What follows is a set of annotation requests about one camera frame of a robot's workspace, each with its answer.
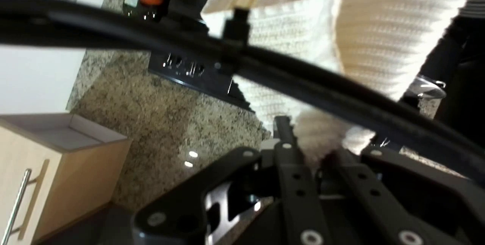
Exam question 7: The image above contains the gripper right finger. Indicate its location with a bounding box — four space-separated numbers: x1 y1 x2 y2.
321 145 485 245

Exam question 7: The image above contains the black curved towel rod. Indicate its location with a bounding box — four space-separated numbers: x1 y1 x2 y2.
0 0 485 187

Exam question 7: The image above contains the black cooktop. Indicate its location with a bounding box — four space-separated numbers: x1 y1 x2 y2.
148 50 257 113

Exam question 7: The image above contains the clear glass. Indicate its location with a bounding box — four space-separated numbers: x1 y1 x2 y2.
404 74 447 100

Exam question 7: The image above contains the silver cabinet handle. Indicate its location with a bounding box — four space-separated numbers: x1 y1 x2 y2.
0 168 33 245

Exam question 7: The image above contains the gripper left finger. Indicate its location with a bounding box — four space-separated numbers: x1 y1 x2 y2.
132 116 335 245

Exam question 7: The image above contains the white knitted towel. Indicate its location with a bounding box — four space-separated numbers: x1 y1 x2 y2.
201 0 485 166

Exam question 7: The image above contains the light wooden cabinet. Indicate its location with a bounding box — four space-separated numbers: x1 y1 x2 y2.
0 112 133 245

